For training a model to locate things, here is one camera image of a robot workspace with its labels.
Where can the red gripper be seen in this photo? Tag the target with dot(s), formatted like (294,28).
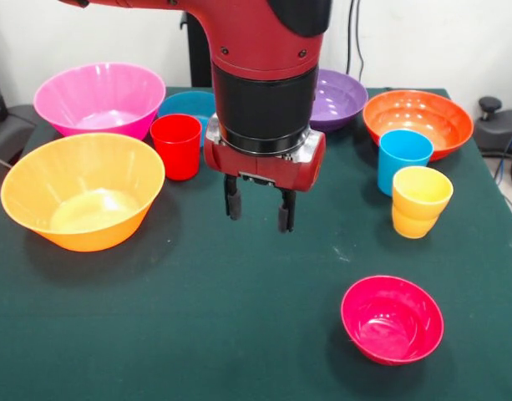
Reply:
(264,167)

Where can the small crimson bowl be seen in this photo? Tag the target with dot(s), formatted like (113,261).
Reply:
(391,321)

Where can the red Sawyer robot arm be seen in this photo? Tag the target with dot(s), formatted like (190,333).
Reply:
(260,62)

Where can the red cup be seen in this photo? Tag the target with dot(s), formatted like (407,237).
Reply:
(176,150)

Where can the dark green tablecloth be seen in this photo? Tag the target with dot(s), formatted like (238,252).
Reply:
(197,313)

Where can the blue bowl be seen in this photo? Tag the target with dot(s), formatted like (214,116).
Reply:
(189,104)

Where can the purple bowl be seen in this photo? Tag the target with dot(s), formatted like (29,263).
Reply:
(339,104)

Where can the blue cup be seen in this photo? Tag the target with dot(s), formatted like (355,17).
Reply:
(401,163)

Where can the yellow cup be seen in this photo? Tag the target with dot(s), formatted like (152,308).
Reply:
(420,204)

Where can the large orange bowl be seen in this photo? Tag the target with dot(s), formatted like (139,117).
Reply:
(82,188)

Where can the red-orange bowl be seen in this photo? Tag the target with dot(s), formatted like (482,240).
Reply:
(418,113)

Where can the large pink bowl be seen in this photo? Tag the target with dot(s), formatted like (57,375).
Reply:
(101,96)

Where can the black pedestal foot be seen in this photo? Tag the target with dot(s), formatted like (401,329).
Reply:
(498,125)
(9,129)

